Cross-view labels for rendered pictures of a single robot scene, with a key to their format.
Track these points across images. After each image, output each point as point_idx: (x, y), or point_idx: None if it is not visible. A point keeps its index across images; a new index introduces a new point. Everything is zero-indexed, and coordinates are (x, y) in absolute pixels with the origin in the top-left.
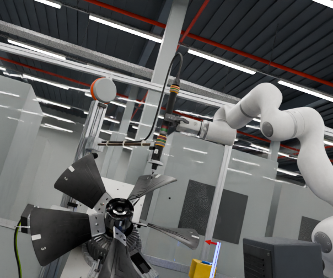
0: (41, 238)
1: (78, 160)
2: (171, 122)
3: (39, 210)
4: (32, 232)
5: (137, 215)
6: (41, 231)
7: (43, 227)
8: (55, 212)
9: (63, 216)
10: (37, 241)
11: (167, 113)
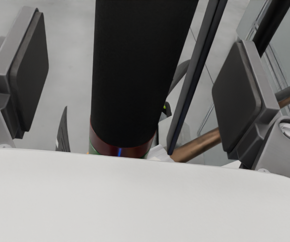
0: (57, 148)
1: (181, 64)
2: (241, 116)
3: (64, 114)
4: (57, 135)
5: None
6: (58, 141)
7: (59, 138)
8: (65, 132)
9: (66, 145)
10: (56, 149)
11: (18, 17)
